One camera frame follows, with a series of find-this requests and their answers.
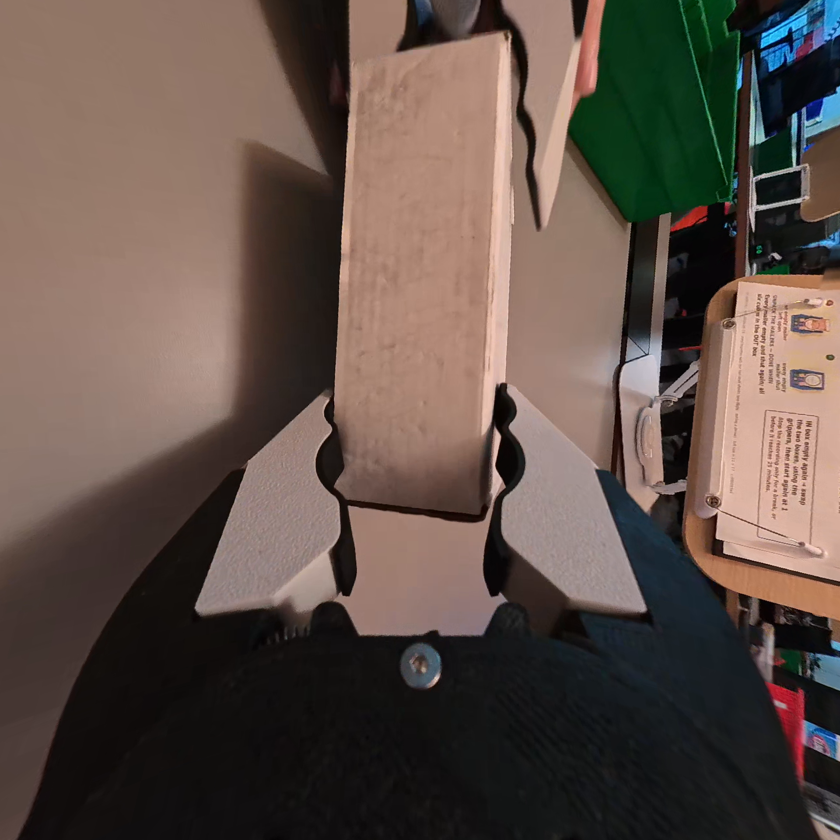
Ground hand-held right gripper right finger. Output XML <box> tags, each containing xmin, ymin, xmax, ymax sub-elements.
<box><xmin>483</xmin><ymin>382</ymin><xmax>651</xmax><ymax>618</ymax></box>

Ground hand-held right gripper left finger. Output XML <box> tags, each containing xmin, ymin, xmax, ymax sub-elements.
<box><xmin>194</xmin><ymin>390</ymin><xmax>358</xmax><ymax>618</ymax></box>

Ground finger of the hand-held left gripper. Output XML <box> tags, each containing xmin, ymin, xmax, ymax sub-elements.
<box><xmin>346</xmin><ymin>0</ymin><xmax>409</xmax><ymax>64</ymax></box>
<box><xmin>500</xmin><ymin>0</ymin><xmax>584</xmax><ymax>232</ymax></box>

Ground green plastic bin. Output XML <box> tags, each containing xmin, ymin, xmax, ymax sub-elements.
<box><xmin>567</xmin><ymin>0</ymin><xmax>744</xmax><ymax>224</ymax></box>

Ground white cardboard mailer box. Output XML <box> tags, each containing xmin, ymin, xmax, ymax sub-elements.
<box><xmin>333</xmin><ymin>29</ymin><xmax>515</xmax><ymax>524</ymax></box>

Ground black desk panel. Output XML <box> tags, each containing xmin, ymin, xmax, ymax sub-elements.
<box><xmin>622</xmin><ymin>218</ymin><xmax>658</xmax><ymax>360</ymax></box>

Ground person's left hand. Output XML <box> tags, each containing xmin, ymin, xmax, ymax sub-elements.
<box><xmin>568</xmin><ymin>0</ymin><xmax>609</xmax><ymax>117</ymax></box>

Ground wooden document stand board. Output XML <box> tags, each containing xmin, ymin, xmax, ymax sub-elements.
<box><xmin>681</xmin><ymin>274</ymin><xmax>840</xmax><ymax>622</ymax></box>

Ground white stand base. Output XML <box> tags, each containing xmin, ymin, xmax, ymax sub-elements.
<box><xmin>613</xmin><ymin>353</ymin><xmax>701</xmax><ymax>514</ymax></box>

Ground wooden background stand board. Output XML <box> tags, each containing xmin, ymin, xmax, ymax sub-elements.
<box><xmin>799</xmin><ymin>140</ymin><xmax>840</xmax><ymax>224</ymax></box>

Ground white frame stand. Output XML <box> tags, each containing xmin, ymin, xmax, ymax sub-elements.
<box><xmin>747</xmin><ymin>163</ymin><xmax>812</xmax><ymax>215</ymax></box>

